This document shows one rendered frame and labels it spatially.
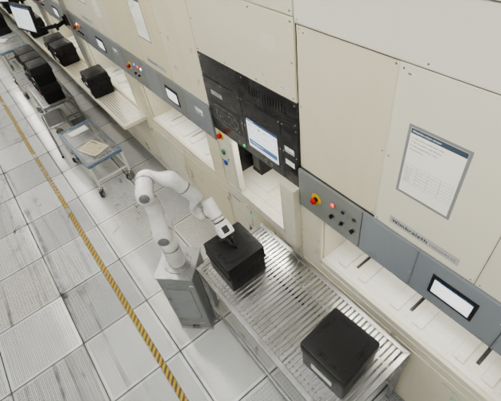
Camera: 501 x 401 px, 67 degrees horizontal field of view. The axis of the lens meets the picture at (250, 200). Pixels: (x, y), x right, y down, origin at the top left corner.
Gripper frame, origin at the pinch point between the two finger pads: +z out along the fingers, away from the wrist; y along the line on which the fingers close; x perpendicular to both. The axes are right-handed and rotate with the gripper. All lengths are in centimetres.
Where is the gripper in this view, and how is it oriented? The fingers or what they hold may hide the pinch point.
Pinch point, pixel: (231, 242)
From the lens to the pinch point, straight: 243.5
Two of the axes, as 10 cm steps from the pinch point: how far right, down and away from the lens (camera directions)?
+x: -3.4, 1.1, 9.3
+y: 7.9, -5.0, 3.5
